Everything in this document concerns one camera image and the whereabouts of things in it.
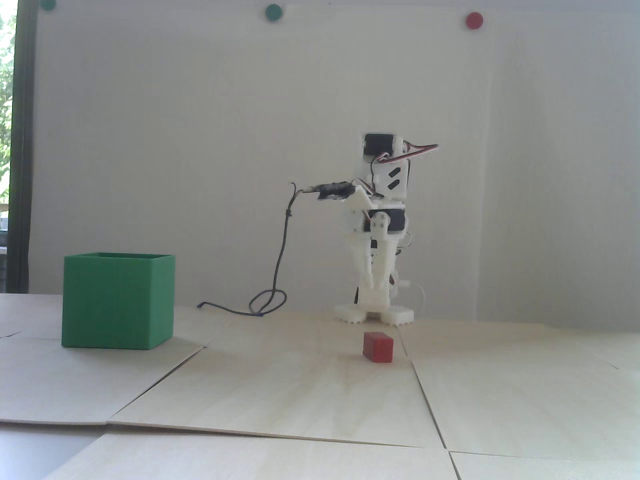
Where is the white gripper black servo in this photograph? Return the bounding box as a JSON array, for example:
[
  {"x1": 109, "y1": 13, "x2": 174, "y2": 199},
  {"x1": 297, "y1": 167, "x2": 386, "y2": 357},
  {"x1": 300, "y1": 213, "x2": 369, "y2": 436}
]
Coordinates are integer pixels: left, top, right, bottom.
[{"x1": 344, "y1": 195, "x2": 412, "y2": 302}]

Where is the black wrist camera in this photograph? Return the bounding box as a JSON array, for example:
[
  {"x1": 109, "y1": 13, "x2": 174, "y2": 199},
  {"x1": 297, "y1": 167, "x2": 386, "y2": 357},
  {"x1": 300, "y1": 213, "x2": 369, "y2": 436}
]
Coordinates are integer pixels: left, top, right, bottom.
[{"x1": 315, "y1": 181, "x2": 355, "y2": 202}]

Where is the white cable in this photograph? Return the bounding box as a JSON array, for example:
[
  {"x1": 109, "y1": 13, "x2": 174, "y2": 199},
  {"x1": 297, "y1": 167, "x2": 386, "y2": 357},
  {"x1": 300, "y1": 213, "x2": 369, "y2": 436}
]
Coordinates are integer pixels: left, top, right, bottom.
[{"x1": 400, "y1": 281, "x2": 429, "y2": 317}]

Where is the red block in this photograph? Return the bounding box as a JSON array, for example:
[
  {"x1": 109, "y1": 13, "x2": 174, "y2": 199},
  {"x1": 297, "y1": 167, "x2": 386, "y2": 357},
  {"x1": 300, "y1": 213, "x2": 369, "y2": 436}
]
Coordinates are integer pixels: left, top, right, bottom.
[{"x1": 363, "y1": 331, "x2": 394, "y2": 362}]

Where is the green box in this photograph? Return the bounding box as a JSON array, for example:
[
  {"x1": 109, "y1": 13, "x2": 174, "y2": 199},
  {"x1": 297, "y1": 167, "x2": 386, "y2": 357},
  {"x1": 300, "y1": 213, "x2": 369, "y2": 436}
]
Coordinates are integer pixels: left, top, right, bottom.
[{"x1": 61, "y1": 252, "x2": 176, "y2": 350}]

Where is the red white servo wire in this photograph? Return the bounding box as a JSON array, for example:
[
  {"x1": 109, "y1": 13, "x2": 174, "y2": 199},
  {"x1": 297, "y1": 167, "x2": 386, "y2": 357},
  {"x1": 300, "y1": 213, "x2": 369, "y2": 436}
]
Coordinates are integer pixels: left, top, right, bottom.
[{"x1": 372, "y1": 142, "x2": 440, "y2": 164}]

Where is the dark window frame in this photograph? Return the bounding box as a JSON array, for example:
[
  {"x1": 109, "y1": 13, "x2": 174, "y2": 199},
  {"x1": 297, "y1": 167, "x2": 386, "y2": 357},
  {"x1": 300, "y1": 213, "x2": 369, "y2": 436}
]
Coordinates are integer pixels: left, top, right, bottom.
[{"x1": 12, "y1": 0, "x2": 39, "y2": 294}]

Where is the black camera cable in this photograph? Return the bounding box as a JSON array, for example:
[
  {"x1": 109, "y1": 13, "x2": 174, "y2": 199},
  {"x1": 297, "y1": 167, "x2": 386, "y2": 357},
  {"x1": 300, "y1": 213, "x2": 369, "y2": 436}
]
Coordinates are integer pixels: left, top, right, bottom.
[{"x1": 197, "y1": 182, "x2": 321, "y2": 317}]

